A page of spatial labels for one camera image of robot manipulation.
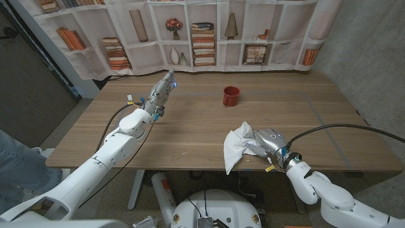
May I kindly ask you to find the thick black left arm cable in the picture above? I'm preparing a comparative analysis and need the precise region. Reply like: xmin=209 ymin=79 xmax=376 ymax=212
xmin=96 ymin=103 xmax=146 ymax=153

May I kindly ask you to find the grey table leg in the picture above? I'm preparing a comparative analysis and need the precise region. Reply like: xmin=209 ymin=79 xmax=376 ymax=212
xmin=127 ymin=169 xmax=146 ymax=211
xmin=286 ymin=170 xmax=307 ymax=215

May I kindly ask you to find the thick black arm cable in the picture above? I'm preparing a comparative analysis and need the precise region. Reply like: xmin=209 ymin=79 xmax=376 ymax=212
xmin=285 ymin=123 xmax=405 ymax=150
xmin=96 ymin=103 xmax=146 ymax=153

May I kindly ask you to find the white cloth napkin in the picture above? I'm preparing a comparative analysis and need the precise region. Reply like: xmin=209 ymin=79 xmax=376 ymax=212
xmin=223 ymin=121 xmax=263 ymax=175

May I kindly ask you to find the red enamel cup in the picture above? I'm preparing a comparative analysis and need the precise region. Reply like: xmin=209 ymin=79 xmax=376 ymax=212
xmin=222 ymin=85 xmax=241 ymax=107

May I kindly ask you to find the printed bookshelf backdrop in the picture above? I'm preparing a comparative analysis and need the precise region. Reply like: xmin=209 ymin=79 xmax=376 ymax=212
xmin=8 ymin=0 xmax=344 ymax=82

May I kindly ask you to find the white chair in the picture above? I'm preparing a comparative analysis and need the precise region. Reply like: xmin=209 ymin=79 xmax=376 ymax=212
xmin=28 ymin=146 xmax=80 ymax=194

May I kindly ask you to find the grey perforated cabinet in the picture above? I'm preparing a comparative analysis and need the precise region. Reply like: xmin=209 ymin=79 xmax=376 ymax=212
xmin=0 ymin=3 xmax=82 ymax=149

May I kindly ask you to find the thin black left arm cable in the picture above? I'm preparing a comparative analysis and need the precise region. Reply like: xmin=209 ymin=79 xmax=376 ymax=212
xmin=78 ymin=120 xmax=156 ymax=208

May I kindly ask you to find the person in blue jeans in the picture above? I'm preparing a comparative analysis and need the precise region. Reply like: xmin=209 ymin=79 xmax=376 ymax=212
xmin=0 ymin=129 xmax=63 ymax=216

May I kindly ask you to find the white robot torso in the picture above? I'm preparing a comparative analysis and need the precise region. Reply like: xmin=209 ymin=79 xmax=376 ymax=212
xmin=170 ymin=189 xmax=263 ymax=228

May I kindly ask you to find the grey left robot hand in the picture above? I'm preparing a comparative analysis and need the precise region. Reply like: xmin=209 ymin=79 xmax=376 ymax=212
xmin=144 ymin=69 xmax=177 ymax=122

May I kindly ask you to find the white cylinder with orange label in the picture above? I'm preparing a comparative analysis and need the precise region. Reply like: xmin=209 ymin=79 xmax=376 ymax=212
xmin=151 ymin=172 xmax=177 ymax=227

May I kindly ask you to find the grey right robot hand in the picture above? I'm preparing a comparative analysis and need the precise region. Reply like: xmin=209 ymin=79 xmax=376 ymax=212
xmin=245 ymin=128 xmax=303 ymax=170

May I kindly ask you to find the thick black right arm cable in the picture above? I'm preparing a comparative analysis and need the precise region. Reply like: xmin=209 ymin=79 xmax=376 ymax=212
xmin=285 ymin=123 xmax=405 ymax=150

